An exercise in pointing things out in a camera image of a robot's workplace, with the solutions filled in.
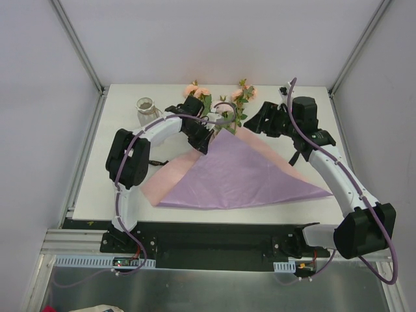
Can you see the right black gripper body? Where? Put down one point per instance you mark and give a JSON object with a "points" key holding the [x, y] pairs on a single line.
{"points": [[263, 118]]}

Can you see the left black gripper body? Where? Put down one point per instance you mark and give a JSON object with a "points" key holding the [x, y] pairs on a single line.
{"points": [[201, 140]]}

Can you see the pink artificial flower bunch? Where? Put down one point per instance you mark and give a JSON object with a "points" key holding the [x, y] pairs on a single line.
{"points": [[230, 108]]}

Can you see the purple wrapping paper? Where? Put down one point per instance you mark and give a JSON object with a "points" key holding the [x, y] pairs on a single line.
{"points": [[234, 175]]}

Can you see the black printed ribbon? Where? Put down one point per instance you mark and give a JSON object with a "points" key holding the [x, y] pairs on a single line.
{"points": [[157, 163]]}

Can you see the pink wrapping paper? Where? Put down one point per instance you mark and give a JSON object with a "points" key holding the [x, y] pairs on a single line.
{"points": [[165, 179]]}

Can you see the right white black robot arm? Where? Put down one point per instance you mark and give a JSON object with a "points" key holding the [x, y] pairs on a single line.
{"points": [[367, 224]]}

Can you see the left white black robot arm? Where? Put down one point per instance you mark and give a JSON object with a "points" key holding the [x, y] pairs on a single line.
{"points": [[129, 156]]}

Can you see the white ribbed ceramic vase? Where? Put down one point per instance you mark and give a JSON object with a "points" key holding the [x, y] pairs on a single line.
{"points": [[147, 112]]}

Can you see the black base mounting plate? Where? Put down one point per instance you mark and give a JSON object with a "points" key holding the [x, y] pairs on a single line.
{"points": [[197, 246]]}

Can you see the beige cloth bag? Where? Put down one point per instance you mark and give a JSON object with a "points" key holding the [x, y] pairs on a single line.
{"points": [[99, 308]]}

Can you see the red cloth item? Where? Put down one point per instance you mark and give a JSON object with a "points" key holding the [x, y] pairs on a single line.
{"points": [[48, 308]]}

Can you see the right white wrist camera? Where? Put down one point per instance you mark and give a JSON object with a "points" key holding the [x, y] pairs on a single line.
{"points": [[285, 90]]}

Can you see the right white cable duct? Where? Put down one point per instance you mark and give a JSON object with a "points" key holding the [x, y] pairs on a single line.
{"points": [[285, 267]]}

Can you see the white cable duct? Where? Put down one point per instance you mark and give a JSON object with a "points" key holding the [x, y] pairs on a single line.
{"points": [[93, 261], [285, 267]]}

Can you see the right aluminium frame post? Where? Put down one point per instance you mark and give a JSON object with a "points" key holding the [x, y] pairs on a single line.
{"points": [[361, 43]]}

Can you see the aluminium front rail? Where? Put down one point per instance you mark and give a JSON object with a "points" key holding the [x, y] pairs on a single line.
{"points": [[72, 241]]}

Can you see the left white cable duct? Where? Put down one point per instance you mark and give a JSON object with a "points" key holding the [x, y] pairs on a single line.
{"points": [[93, 261]]}

